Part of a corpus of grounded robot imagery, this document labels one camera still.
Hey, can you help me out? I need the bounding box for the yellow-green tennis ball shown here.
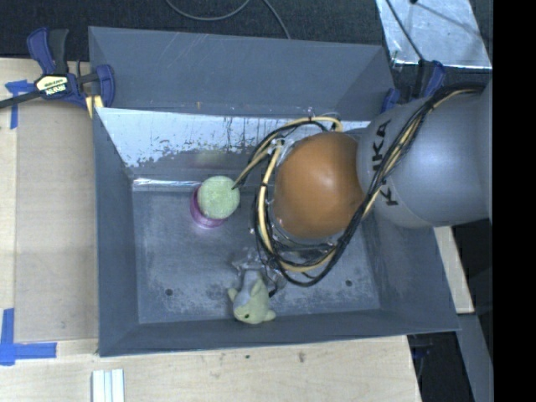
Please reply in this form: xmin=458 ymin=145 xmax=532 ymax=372
xmin=196 ymin=175 xmax=242 ymax=219

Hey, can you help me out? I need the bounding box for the grey metal bin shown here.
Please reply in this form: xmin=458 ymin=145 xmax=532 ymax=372
xmin=87 ymin=25 xmax=462 ymax=358

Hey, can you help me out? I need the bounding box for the purple plastic cup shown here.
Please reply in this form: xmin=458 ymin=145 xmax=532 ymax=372
xmin=189 ymin=185 xmax=227 ymax=229

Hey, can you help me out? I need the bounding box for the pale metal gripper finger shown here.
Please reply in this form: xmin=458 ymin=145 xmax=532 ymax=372
xmin=232 ymin=248 xmax=264 ymax=276

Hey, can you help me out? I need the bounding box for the green and grey toy animal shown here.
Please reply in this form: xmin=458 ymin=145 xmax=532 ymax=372
xmin=227 ymin=269 xmax=277 ymax=325

